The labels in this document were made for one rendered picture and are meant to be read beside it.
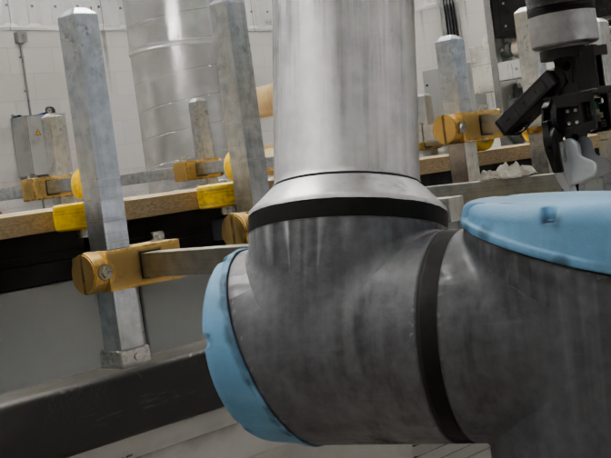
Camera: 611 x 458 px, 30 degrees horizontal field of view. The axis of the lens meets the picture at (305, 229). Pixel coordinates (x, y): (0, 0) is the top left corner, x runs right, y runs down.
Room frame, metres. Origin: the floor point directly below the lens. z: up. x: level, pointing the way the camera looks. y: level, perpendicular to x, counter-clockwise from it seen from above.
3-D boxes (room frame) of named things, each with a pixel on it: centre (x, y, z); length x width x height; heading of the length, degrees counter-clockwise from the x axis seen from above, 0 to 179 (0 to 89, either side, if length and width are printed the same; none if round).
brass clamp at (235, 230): (1.59, 0.05, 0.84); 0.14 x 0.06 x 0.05; 136
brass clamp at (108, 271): (1.41, 0.23, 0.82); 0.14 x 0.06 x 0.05; 136
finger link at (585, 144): (1.55, -0.40, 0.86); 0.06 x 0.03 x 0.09; 46
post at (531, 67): (2.12, -0.46, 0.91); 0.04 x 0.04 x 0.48; 46
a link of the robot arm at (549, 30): (1.55, -0.38, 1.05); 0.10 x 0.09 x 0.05; 136
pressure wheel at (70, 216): (1.50, 0.29, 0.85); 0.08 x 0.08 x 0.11
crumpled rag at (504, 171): (1.63, -0.30, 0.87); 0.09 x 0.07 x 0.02; 46
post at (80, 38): (1.40, 0.24, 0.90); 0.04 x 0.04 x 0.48; 46
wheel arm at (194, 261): (1.36, 0.14, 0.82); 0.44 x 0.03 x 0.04; 46
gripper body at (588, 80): (1.54, -0.39, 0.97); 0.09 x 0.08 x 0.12; 46
